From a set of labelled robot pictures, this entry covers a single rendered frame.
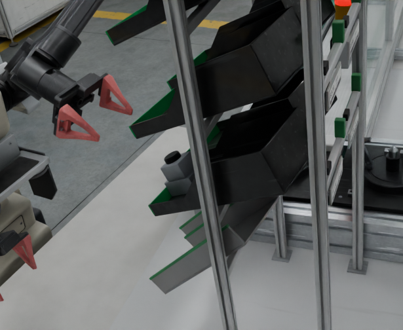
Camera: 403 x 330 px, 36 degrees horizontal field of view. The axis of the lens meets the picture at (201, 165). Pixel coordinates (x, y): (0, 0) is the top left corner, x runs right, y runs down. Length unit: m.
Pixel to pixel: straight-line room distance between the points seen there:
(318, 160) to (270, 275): 0.61
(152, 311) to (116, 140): 2.37
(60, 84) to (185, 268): 0.39
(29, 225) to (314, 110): 1.15
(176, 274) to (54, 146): 2.68
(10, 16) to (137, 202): 3.90
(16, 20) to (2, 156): 3.89
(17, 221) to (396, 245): 0.98
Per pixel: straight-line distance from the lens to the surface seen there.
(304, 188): 1.44
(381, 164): 1.47
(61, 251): 1.58
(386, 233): 1.37
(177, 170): 1.04
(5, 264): 1.71
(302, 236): 1.42
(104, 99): 1.15
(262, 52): 0.79
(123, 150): 3.53
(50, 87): 1.12
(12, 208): 1.73
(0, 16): 5.37
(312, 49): 0.73
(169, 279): 1.16
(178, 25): 0.78
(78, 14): 1.29
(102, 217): 1.64
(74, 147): 3.69
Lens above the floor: 1.85
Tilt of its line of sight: 34 degrees down
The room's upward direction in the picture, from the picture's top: 10 degrees counter-clockwise
